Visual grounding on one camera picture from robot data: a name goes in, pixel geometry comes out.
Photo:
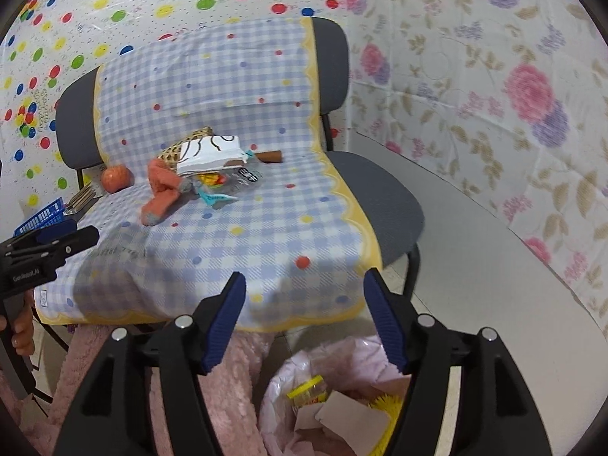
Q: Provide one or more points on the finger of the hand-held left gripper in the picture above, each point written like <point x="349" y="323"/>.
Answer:
<point x="52" y="231"/>
<point x="80" y="240"/>

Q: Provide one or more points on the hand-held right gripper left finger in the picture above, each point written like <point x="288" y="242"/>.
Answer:
<point x="223" y="323"/>

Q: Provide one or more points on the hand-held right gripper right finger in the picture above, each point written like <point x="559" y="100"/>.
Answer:
<point x="384" y="318"/>

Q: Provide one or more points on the pink trash bag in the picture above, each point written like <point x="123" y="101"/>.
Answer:
<point x="332" y="356"/>

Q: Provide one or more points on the yellow mesh bag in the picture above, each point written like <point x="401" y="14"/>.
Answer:
<point x="380" y="406"/>

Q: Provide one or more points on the large paper piece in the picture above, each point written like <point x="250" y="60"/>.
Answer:
<point x="346" y="413"/>

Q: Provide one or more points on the person's left hand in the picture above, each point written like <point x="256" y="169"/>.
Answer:
<point x="23" y="327"/>

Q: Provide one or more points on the blue plastic basket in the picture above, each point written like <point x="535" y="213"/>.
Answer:
<point x="42" y="213"/>

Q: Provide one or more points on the bundle of wooden sticks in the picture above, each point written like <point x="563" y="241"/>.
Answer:
<point x="83" y="198"/>

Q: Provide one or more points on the orange fruit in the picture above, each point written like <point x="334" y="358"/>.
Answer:
<point x="116" y="179"/>

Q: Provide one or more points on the blue checked dotted blanket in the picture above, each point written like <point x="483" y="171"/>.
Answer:
<point x="237" y="247"/>

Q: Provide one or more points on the orange cloth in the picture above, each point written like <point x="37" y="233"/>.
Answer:
<point x="159" y="199"/>

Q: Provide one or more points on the teal wrapper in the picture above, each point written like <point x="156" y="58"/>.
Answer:
<point x="216" y="198"/>

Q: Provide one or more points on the beige lattice print packet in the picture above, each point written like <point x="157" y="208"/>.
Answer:
<point x="173" y="152"/>

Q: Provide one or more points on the clear colourful print wrapper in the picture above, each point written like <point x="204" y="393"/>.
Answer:
<point x="213" y="180"/>

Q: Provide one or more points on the white printed carton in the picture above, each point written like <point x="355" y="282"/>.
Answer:
<point x="209" y="156"/>

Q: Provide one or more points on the brown stick snack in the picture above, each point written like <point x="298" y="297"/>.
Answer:
<point x="270" y="156"/>

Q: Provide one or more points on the grey office chair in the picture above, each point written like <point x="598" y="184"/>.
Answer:
<point x="332" y="57"/>

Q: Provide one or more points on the floral print plastic sheet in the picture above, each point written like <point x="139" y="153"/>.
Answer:
<point x="475" y="57"/>

